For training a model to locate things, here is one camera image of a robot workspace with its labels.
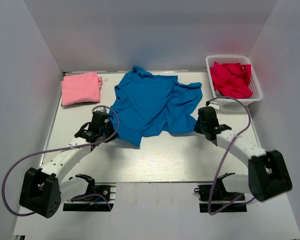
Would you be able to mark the folded pink t shirt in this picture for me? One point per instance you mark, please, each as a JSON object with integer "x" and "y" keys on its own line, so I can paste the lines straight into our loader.
{"x": 81, "y": 88}

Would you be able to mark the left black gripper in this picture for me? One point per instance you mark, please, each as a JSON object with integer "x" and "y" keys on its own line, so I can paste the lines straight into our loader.
{"x": 106, "y": 132}

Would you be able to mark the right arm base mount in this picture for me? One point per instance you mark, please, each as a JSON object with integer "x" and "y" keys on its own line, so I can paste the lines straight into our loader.
{"x": 219, "y": 199}

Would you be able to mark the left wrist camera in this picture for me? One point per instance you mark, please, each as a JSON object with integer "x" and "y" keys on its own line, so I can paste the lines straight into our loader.
{"x": 99, "y": 121}

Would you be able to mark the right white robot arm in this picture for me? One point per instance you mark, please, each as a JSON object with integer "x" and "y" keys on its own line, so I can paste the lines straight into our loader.
{"x": 267, "y": 176}

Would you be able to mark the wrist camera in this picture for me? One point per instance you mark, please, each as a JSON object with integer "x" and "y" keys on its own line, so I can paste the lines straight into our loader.
{"x": 99, "y": 121}
{"x": 207, "y": 117}

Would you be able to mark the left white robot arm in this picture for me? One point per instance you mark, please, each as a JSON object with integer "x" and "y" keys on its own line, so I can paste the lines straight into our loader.
{"x": 46, "y": 188}

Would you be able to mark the white plastic basket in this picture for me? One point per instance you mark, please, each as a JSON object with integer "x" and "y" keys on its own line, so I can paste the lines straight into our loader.
{"x": 232, "y": 59}

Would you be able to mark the blue polo shirt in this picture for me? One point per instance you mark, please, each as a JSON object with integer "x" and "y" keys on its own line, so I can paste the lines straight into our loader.
{"x": 147, "y": 104}

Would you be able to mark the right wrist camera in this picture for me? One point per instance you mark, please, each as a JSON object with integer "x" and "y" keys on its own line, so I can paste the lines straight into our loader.
{"x": 207, "y": 117}

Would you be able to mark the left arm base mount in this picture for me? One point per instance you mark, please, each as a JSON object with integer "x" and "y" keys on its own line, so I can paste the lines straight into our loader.
{"x": 100, "y": 199}

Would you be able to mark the crumpled red t shirt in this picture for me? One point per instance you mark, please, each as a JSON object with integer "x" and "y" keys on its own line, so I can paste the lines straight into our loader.
{"x": 232, "y": 79}

